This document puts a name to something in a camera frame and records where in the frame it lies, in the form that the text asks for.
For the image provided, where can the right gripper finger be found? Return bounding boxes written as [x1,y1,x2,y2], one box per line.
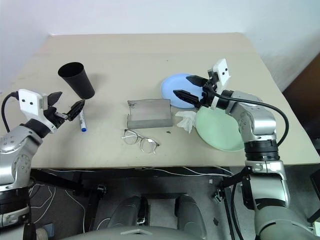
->
[186,74,209,88]
[173,89,202,107]

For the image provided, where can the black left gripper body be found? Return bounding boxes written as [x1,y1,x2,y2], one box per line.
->
[42,105,70,129]

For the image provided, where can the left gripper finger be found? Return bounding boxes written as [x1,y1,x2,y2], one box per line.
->
[66,99,87,122]
[47,91,64,108]

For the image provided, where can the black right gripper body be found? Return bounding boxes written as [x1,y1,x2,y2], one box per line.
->
[199,74,221,106]

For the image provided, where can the light green plate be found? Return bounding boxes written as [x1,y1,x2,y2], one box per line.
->
[194,106,245,152]

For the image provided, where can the white marker with blue cap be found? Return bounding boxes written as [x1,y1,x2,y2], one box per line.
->
[78,109,88,133]

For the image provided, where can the light blue plate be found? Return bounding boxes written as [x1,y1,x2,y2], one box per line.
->
[160,72,204,110]

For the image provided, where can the crumpled white tissue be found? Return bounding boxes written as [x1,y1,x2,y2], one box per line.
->
[174,110,198,134]

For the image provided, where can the black plastic cup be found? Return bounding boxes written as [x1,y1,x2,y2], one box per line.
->
[57,61,96,100]

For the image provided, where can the grey glasses case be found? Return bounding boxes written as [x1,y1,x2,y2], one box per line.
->
[126,98,174,130]

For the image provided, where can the clear-framed eyeglasses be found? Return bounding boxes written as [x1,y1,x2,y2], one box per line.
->
[122,128,161,155]

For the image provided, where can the brown wooden cabinet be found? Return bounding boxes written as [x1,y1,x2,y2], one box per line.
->
[281,53,320,151]

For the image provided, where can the dark grey rounded shape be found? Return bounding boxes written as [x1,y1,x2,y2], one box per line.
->
[174,194,208,234]
[107,195,149,230]

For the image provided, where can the grey robot torso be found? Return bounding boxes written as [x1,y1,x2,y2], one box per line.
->
[59,225,259,240]

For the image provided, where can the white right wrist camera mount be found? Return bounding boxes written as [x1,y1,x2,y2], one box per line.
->
[206,58,231,111]

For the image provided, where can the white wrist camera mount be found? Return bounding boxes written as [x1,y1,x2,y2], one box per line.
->
[18,88,57,135]
[206,58,231,111]

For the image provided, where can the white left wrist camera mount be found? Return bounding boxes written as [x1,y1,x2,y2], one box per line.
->
[18,88,57,135]

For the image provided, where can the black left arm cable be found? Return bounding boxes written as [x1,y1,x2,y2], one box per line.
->
[1,91,21,133]

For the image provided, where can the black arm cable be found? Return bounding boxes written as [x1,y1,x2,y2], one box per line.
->
[212,91,290,146]
[1,91,21,133]

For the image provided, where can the thin white cable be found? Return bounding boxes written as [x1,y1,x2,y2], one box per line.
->
[46,165,233,179]

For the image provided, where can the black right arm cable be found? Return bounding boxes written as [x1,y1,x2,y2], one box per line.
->
[212,91,290,146]

